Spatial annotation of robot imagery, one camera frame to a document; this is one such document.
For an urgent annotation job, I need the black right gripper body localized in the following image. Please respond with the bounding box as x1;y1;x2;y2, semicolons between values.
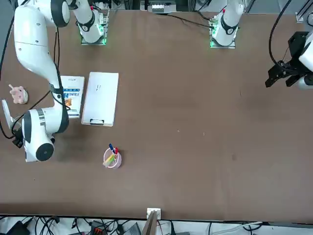
11;127;24;149

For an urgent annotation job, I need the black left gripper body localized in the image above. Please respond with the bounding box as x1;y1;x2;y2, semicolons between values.
285;31;309;71

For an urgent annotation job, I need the white foldable desk lamp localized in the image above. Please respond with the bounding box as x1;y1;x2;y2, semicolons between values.
1;99;24;130

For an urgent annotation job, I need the pink plush toy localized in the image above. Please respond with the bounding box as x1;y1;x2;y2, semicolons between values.
8;84;29;105

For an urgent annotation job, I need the white and blue book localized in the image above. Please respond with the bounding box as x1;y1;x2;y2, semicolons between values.
60;75;86;119

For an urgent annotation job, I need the black power adapter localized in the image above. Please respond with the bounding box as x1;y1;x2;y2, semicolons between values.
4;220;30;235

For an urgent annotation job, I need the white clipboard with black clip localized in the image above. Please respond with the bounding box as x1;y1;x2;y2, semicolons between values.
81;71;119;127

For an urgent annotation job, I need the yellow green highlighter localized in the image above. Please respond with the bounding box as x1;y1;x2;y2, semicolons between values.
102;154;116;166

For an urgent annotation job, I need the pink translucent pen cup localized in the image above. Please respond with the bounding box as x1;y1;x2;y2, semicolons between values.
103;148;122;169

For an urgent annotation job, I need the red and black connector strip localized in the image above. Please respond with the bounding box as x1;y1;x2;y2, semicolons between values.
89;221;106;235

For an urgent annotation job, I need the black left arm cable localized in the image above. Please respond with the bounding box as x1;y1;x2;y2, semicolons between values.
268;0;293;65

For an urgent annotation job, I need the aluminium profile post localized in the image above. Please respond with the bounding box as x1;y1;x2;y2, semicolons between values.
294;0;313;23
143;208;162;235

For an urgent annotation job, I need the black base power cable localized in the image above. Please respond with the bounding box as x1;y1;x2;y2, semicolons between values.
150;11;215;28

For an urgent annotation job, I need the white cable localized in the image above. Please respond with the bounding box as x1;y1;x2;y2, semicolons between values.
220;221;264;233

